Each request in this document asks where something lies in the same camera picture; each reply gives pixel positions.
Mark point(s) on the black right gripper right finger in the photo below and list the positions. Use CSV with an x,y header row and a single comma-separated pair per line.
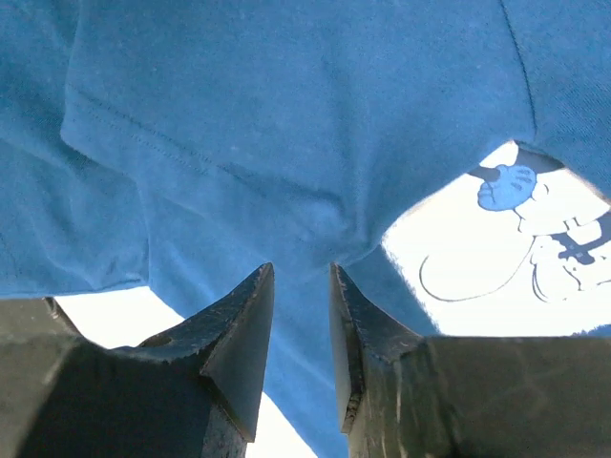
x,y
403,395

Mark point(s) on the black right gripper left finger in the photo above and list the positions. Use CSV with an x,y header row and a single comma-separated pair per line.
x,y
192,390

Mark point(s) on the dark blue printed t-shirt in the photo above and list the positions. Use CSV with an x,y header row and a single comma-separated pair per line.
x,y
452,156

